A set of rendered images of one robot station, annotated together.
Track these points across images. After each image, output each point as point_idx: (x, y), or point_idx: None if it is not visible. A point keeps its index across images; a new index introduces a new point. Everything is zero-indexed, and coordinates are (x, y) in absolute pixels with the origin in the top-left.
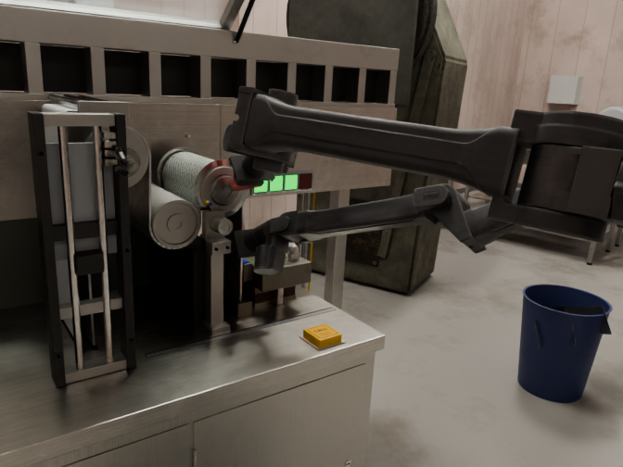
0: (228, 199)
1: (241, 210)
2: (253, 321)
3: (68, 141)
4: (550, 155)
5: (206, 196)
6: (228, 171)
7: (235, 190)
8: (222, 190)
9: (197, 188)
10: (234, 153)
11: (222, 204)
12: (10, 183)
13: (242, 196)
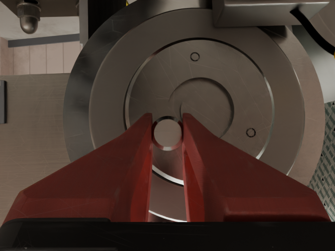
0: (183, 65)
1: (88, 15)
2: None
3: None
4: None
5: (284, 84)
6: (178, 199)
7: (187, 118)
8: (216, 113)
9: (310, 122)
10: (46, 166)
11: (217, 44)
12: None
13: (97, 76)
